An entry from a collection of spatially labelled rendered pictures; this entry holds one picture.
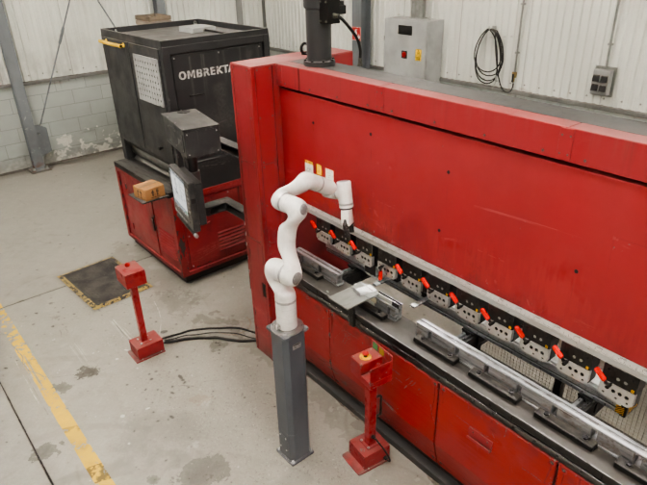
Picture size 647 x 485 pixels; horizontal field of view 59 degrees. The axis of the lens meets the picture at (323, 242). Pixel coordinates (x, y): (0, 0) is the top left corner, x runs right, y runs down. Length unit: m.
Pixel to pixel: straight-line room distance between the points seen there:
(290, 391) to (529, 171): 1.87
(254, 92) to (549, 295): 2.15
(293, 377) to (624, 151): 2.13
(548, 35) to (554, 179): 5.06
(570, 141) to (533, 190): 0.28
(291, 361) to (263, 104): 1.64
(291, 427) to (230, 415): 0.71
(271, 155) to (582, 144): 2.16
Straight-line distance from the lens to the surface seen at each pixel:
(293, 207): 2.96
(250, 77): 3.76
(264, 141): 3.89
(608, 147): 2.43
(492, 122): 2.68
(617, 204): 2.49
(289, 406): 3.62
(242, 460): 4.02
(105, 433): 4.44
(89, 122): 10.15
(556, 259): 2.70
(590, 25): 7.32
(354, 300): 3.58
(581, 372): 2.89
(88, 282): 6.24
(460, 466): 3.63
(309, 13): 3.64
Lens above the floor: 2.95
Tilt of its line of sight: 27 degrees down
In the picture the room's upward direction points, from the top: 2 degrees counter-clockwise
